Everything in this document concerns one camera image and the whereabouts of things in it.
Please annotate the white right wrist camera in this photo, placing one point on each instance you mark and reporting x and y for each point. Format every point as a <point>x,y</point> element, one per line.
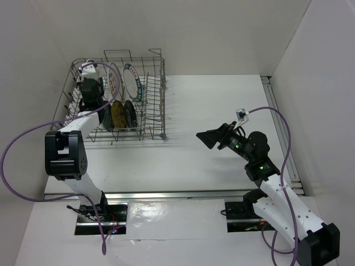
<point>242,117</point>

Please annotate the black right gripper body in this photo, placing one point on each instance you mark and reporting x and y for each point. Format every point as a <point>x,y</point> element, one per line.
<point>236,142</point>

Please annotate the black round plate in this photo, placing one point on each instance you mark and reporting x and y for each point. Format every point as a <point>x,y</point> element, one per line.
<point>130,115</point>

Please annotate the white plate teal lettered rim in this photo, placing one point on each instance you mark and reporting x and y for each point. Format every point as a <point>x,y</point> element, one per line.
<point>132,83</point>

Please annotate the white plate teal red rim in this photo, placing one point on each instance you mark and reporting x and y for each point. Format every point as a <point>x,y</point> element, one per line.
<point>100,81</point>

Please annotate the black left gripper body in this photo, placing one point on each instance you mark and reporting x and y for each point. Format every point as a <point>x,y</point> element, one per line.
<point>100,102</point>

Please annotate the grey wire dish rack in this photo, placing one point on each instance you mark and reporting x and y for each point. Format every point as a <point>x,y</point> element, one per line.
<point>150,110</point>

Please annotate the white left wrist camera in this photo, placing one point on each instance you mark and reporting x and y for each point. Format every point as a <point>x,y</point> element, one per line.
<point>88,70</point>

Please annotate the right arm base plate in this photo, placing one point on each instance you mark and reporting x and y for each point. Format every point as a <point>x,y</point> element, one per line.
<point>240,218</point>

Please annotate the yellow patterned plate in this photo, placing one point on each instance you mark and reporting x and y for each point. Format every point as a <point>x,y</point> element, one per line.
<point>118,115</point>

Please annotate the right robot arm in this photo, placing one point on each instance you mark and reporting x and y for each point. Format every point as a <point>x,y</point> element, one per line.
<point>314,242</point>

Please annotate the white plate red characters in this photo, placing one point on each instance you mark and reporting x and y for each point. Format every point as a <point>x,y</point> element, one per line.
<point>114,80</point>

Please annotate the silver aluminium front rail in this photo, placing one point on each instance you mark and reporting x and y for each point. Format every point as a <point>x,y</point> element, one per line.
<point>228,195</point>

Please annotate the blue white patterned plate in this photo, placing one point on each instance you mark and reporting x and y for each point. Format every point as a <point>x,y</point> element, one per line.
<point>107,122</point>

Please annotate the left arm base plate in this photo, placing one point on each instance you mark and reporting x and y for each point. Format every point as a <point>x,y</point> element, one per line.
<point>114,222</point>

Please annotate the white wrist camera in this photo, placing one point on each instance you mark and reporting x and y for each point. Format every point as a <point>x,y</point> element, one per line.
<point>88,70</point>
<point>242,117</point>

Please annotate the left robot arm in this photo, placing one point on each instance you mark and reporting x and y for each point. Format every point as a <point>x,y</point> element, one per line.
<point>65,155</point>

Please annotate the silver aluminium side rail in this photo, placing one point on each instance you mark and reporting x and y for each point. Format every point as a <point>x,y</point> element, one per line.
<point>282,134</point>

